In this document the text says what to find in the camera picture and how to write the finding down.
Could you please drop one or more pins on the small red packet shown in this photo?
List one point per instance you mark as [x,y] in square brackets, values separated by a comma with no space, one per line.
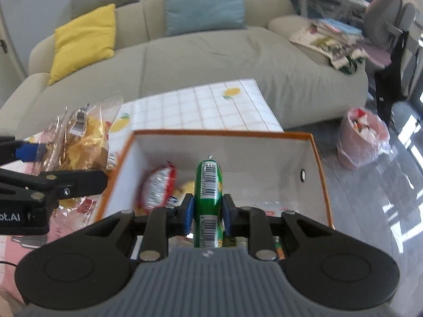
[87,206]

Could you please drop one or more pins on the clear bag of yellow chips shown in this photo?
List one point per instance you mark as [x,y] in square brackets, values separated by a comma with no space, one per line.
[86,138]

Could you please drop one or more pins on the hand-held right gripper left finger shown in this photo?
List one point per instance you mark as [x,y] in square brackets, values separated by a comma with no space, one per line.
[187,214]

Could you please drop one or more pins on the yellow pillow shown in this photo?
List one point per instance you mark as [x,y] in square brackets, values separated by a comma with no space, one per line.
[82,43]

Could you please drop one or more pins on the black garment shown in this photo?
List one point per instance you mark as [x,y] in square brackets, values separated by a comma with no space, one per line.
[393,82]

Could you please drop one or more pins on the white door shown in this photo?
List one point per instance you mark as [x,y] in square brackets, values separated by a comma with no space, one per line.
[8,52]

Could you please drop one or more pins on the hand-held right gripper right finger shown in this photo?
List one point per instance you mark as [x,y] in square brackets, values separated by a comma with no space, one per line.
[226,216]

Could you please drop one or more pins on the beige sofa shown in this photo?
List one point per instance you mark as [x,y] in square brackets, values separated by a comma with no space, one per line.
[214,59]

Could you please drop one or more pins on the orange storage box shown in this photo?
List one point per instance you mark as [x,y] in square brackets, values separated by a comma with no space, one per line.
[264,158]

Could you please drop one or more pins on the green sausage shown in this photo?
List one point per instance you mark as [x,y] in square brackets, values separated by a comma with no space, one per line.
[208,185]

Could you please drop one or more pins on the blue pillow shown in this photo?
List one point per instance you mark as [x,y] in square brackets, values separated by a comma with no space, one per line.
[201,3]

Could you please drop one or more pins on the pink trash bin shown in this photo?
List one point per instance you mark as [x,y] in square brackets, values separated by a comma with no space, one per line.
[360,142]

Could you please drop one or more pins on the grey office chair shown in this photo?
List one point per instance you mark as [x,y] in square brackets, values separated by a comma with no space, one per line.
[386,19]

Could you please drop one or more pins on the stack of magazines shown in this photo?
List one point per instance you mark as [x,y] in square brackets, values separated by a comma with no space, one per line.
[333,51]
[337,28]

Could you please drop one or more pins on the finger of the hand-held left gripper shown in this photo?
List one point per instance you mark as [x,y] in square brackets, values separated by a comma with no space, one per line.
[82,181]
[26,152]

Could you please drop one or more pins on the red and silver snack bag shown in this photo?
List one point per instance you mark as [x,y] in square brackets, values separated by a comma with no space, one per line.
[158,185]

